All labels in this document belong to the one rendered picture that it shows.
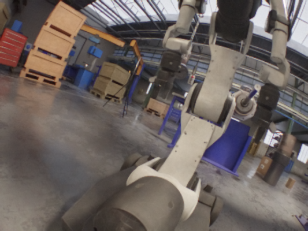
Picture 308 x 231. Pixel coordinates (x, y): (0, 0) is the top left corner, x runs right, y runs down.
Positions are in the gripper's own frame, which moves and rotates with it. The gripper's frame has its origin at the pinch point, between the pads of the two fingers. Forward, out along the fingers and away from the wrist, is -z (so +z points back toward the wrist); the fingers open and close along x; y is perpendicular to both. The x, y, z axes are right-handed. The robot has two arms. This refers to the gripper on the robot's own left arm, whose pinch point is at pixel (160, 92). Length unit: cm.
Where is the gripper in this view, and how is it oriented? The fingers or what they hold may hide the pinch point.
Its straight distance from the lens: 60.2
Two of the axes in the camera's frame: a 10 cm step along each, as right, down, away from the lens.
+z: 3.0, -9.2, -2.5
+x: 4.7, -0.9, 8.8
